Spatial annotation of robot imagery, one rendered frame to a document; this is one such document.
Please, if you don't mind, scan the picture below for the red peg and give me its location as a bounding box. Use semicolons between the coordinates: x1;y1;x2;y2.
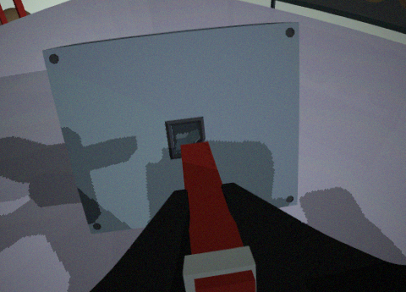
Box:
180;141;257;292

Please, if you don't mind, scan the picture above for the grey sloped panel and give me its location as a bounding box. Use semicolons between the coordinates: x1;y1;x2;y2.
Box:
41;22;300;234

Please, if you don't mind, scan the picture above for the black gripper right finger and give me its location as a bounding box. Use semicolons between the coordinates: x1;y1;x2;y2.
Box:
221;183;406;292

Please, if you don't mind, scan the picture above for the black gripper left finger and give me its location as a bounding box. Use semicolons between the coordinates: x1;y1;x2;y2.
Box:
91;190;190;292

